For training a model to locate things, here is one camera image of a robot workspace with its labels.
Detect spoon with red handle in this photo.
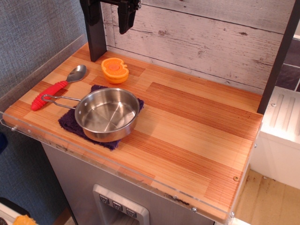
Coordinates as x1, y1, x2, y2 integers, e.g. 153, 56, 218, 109
30, 65, 87, 111

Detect white toy sink unit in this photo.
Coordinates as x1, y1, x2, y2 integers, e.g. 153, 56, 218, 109
250, 87, 300, 188

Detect dark grey post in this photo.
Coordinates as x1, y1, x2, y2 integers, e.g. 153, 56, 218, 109
257, 0, 300, 114
80, 0, 107, 62

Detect grey toy fridge cabinet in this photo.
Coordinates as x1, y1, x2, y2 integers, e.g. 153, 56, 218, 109
42, 143, 214, 225

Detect yellow object at corner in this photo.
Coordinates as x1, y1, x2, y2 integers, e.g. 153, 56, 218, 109
13, 215, 37, 225

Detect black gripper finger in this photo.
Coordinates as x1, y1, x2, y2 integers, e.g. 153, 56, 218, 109
117, 0, 141, 34

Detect orange toy fruit half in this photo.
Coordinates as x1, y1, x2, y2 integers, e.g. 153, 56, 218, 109
101, 58, 129, 84

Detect dark grey left post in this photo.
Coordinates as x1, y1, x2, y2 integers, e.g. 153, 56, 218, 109
80, 0, 107, 62

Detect dark grey right post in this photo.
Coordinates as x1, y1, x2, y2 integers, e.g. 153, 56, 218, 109
257, 0, 300, 114

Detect silver dispenser panel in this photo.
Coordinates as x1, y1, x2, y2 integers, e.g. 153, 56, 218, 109
93, 184, 150, 225

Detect small stainless steel pot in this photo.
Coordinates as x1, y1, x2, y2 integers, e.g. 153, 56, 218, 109
41, 88, 140, 143

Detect clear acrylic table guard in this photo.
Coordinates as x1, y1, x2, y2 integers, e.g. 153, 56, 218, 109
3, 106, 262, 224

